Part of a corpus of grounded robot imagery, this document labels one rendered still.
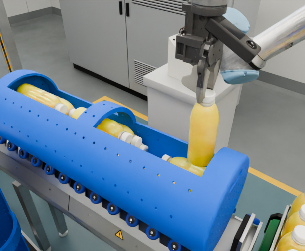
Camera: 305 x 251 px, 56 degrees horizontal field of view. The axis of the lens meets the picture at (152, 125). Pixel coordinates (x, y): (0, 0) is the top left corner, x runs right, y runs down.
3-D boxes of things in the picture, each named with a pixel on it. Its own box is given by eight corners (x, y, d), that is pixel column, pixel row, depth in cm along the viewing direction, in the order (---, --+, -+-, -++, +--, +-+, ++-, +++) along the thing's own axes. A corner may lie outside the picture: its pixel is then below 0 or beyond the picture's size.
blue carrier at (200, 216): (55, 117, 133) (43, 59, 116) (238, 206, 94) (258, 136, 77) (-3, 150, 114) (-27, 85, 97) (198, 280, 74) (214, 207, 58)
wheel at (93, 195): (95, 187, 96) (91, 188, 94) (105, 193, 94) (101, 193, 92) (90, 199, 97) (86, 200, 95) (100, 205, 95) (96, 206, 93)
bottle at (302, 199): (277, 224, 93) (294, 186, 82) (299, 224, 93) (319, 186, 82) (285, 245, 87) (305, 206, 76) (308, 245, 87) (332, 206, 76)
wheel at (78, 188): (78, 177, 100) (74, 178, 98) (88, 183, 98) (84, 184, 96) (74, 189, 100) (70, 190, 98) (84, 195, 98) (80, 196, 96)
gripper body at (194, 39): (190, 50, 69) (195, -4, 62) (224, 59, 65) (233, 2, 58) (173, 62, 64) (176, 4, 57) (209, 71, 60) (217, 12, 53)
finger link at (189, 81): (181, 96, 70) (187, 59, 65) (203, 104, 67) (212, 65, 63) (175, 100, 68) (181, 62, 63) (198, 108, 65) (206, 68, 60)
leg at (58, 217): (63, 227, 194) (42, 160, 156) (69, 232, 192) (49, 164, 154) (56, 234, 190) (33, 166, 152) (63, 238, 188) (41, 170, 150)
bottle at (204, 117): (203, 170, 76) (210, 111, 65) (182, 158, 80) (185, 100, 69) (218, 156, 80) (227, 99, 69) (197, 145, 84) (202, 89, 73)
